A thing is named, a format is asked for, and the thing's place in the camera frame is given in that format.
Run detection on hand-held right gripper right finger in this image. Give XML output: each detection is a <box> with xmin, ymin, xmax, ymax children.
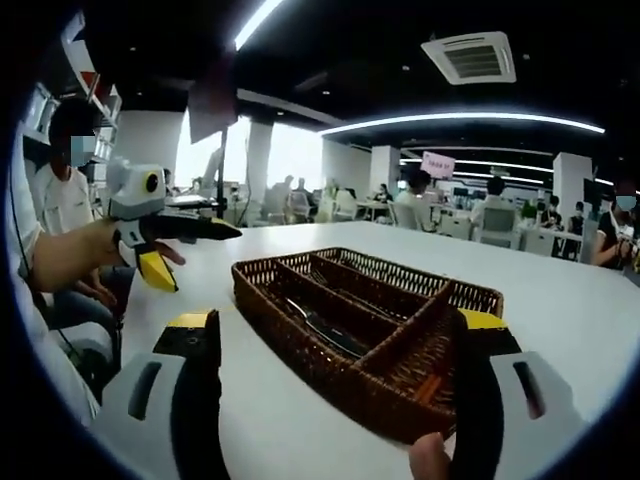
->
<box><xmin>449</xmin><ymin>308</ymin><xmax>589</xmax><ymax>480</ymax></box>

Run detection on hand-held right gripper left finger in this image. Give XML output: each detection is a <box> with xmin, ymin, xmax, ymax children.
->
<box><xmin>88</xmin><ymin>309</ymin><xmax>232</xmax><ymax>480</ymax></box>

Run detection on brown wicker storage tray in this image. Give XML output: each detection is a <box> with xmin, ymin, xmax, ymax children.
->
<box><xmin>230</xmin><ymin>246</ymin><xmax>505</xmax><ymax>446</ymax></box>

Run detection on steel fork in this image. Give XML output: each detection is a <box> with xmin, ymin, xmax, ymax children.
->
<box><xmin>302</xmin><ymin>269</ymin><xmax>401</xmax><ymax>321</ymax></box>

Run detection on steel knife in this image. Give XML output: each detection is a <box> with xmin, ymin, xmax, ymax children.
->
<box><xmin>283</xmin><ymin>297</ymin><xmax>369</xmax><ymax>360</ymax></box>

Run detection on person's left hand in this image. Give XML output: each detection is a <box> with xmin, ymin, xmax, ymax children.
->
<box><xmin>151</xmin><ymin>239</ymin><xmax>188</xmax><ymax>267</ymax></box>

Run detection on person's right hand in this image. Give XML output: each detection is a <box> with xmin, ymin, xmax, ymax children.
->
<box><xmin>408</xmin><ymin>431</ymin><xmax>455</xmax><ymax>480</ymax></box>

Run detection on black stand pole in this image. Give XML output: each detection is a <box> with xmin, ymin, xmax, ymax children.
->
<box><xmin>213</xmin><ymin>127</ymin><xmax>232</xmax><ymax>221</ymax></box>

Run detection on white office chair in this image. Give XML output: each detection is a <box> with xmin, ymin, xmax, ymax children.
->
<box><xmin>57</xmin><ymin>319</ymin><xmax>119</xmax><ymax>381</ymax></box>

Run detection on dark hanging board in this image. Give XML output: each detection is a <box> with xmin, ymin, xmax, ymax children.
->
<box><xmin>187</xmin><ymin>47</ymin><xmax>240</xmax><ymax>146</ymax></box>

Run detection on person's white shirt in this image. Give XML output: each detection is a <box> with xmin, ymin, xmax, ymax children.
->
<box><xmin>5</xmin><ymin>124</ymin><xmax>101</xmax><ymax>429</ymax></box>

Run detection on straight ceiling light strip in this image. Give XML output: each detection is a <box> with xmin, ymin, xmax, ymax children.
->
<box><xmin>233</xmin><ymin>0</ymin><xmax>284</xmax><ymax>51</ymax></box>

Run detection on pink hanging sign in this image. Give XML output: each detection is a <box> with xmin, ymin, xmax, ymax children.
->
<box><xmin>421</xmin><ymin>149</ymin><xmax>456</xmax><ymax>180</ymax></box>

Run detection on curved ceiling light strip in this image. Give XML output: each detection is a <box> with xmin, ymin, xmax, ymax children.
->
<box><xmin>322</xmin><ymin>112</ymin><xmax>606</xmax><ymax>136</ymax></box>

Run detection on ceiling air conditioner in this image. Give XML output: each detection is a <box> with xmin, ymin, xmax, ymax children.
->
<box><xmin>420</xmin><ymin>31</ymin><xmax>517</xmax><ymax>86</ymax></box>

